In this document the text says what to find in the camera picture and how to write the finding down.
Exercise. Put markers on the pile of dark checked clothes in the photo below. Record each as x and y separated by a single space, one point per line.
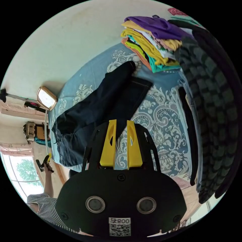
209 105

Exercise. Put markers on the bed with blue printed sheet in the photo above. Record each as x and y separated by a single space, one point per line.
160 121

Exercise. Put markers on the pink curtain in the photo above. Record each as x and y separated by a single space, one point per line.
17 149

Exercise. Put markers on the person's left hand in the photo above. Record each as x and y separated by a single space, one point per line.
49 167

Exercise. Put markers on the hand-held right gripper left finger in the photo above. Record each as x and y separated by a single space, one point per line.
105 151

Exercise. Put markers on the window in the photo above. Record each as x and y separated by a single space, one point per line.
20 174

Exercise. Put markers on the pile of colourful folded clothes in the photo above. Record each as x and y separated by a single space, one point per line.
151 43

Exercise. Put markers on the cluttered shelf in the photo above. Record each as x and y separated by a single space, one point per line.
36 132

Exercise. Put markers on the black pants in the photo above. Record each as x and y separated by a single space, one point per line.
98 105

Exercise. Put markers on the person's left forearm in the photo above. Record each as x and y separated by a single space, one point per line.
49 183

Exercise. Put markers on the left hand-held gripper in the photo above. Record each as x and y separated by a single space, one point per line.
46 162

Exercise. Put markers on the person's body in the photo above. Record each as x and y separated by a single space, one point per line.
47 209

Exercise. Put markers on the gold-framed mirror on white stand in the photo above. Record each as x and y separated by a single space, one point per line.
46 98

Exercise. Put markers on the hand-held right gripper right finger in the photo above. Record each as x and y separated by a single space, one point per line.
135 153

